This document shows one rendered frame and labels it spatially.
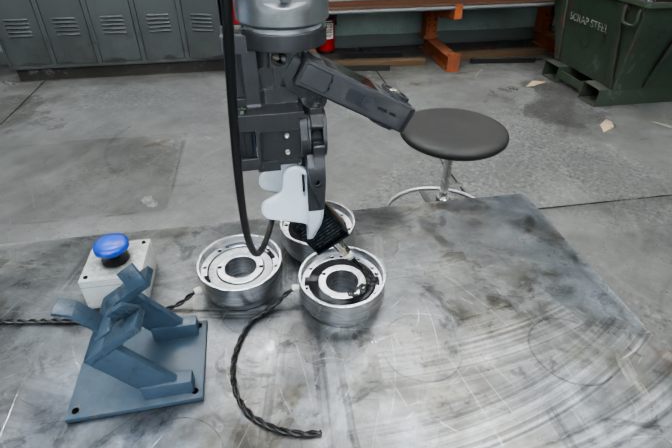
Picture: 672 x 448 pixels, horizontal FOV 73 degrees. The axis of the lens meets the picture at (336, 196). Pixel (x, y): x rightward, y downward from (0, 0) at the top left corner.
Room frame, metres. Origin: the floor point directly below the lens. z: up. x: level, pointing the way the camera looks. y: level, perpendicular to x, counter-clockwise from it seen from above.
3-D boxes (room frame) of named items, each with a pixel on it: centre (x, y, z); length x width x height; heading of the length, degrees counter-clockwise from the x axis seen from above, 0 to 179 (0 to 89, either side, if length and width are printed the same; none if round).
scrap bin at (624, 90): (3.25, -2.01, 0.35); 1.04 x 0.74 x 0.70; 9
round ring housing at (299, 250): (0.51, 0.03, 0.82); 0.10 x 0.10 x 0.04
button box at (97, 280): (0.42, 0.28, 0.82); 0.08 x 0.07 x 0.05; 99
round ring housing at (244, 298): (0.43, 0.12, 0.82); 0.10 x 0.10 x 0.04
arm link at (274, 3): (0.38, 0.04, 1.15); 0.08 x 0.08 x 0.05
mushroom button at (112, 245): (0.42, 0.27, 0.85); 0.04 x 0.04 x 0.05
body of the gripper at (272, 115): (0.38, 0.05, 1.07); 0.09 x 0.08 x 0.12; 101
